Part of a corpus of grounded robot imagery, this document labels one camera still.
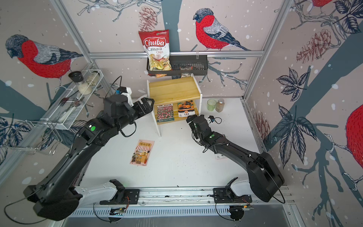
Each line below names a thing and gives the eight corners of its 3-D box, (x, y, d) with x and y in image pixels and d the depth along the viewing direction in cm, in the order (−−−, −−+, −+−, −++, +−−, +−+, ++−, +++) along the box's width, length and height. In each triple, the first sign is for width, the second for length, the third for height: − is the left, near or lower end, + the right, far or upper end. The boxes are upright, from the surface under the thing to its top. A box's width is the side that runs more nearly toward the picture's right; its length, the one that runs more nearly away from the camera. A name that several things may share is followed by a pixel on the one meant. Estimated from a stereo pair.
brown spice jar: (214, 109, 115) (216, 101, 107) (218, 105, 118) (220, 97, 110) (220, 112, 112) (222, 105, 105) (223, 108, 115) (226, 101, 108)
